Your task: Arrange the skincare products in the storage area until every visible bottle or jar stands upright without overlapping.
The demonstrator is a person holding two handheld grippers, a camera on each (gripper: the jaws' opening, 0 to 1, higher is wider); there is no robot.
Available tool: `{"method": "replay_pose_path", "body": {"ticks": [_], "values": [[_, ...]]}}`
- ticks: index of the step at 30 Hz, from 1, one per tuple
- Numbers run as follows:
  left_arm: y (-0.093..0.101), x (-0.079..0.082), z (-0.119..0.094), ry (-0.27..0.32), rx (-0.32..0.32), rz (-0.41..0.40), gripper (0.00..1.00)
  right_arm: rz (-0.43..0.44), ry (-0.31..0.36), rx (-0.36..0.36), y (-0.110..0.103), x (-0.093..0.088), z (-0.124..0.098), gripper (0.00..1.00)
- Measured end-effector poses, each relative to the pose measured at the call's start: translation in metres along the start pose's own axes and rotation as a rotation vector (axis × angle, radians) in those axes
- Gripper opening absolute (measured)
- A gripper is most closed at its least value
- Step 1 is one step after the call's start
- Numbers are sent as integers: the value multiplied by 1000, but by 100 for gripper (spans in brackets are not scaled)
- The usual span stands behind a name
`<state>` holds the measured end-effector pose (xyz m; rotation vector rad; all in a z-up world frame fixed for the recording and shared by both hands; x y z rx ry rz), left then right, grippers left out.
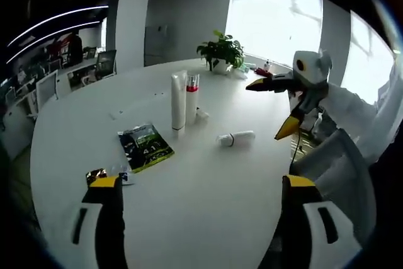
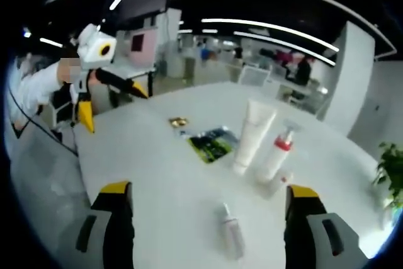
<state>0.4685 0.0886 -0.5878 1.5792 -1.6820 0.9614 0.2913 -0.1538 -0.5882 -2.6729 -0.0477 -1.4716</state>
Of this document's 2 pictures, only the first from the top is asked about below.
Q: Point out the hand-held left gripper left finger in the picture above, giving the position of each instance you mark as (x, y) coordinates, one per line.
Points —
(107, 218)

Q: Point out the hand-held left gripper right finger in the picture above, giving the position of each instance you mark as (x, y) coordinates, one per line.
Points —
(299, 218)

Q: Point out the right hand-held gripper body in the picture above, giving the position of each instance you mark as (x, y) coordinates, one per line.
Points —
(311, 67)

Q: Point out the gold foil skincare sachet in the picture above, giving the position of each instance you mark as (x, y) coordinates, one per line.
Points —
(96, 173)

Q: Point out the clear blue skincare sachet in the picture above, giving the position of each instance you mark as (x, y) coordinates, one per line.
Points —
(124, 174)

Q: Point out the small white skincare bottle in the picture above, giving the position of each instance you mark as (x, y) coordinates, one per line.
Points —
(240, 138)

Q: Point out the green black skincare sachet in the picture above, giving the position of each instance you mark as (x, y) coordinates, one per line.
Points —
(145, 147)

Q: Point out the red-banded white skincare bottle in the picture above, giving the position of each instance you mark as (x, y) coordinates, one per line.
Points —
(192, 108)

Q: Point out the white skincare tube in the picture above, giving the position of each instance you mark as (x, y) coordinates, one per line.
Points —
(178, 102)

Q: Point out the small clear dispenser bottle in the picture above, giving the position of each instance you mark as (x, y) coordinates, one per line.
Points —
(267, 65)

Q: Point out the red object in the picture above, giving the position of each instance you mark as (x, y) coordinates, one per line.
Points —
(264, 72)

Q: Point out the narrow window with blinds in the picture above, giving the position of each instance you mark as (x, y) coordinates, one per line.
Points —
(368, 58)

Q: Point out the green potted plant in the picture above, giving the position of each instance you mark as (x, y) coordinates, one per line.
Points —
(222, 48)

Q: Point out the wide window with blinds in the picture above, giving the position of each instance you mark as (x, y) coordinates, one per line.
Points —
(274, 20)

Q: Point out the grey chair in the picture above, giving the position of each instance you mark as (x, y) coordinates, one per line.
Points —
(340, 171)

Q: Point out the white mesh chair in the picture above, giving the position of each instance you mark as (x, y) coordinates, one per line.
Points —
(47, 89)

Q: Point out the ceiling light strip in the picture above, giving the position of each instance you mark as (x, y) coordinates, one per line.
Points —
(63, 15)
(56, 31)

